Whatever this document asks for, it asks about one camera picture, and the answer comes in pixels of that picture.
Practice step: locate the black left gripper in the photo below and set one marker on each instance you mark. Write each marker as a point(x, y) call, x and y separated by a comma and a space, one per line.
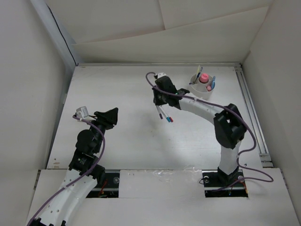
point(111, 114)

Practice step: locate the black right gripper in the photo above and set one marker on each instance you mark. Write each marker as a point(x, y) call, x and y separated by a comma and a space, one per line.
point(157, 100)

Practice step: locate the purple marker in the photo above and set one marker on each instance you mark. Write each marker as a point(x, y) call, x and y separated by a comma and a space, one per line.
point(159, 112)

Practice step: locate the blue capped white marker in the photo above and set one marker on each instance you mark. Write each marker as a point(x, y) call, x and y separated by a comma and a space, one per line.
point(165, 114)

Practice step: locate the blue ballpoint pen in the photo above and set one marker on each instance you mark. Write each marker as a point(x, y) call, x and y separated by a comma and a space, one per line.
point(197, 74)

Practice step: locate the pink capped glue bottle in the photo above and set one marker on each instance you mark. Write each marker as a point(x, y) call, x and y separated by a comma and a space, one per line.
point(204, 78)

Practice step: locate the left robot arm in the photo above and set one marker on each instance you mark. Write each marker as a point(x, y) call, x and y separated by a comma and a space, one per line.
point(83, 173)

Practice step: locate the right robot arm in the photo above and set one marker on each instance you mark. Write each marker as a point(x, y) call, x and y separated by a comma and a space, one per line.
point(229, 130)

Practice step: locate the white round divided container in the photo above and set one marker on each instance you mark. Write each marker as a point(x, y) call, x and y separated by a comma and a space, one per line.
point(199, 89)

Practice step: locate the red capped white marker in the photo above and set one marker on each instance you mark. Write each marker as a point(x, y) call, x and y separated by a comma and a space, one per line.
point(170, 117)

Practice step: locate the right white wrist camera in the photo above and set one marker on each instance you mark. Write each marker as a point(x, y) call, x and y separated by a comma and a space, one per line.
point(159, 75)

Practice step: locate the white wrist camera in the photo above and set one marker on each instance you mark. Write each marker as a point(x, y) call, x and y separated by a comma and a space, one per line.
point(159, 75)
point(82, 112)

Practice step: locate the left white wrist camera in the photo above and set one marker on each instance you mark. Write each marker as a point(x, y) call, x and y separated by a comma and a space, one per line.
point(82, 112)

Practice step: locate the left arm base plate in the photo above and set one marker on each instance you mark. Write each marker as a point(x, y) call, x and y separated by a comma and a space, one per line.
point(109, 188)

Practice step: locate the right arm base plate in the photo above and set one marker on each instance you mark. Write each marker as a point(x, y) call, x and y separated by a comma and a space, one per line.
point(214, 187)

